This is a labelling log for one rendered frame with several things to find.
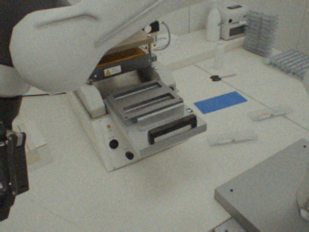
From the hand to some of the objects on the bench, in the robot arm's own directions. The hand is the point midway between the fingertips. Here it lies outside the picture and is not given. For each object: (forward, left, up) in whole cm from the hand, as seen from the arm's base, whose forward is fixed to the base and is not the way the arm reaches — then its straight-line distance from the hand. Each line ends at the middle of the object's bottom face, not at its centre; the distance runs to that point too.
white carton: (+91, -96, -27) cm, 135 cm away
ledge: (+88, -115, -32) cm, 149 cm away
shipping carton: (+52, -11, -32) cm, 63 cm away
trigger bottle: (+84, -132, -28) cm, 159 cm away
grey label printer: (+86, -146, -28) cm, 172 cm away
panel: (+24, -48, -34) cm, 63 cm away
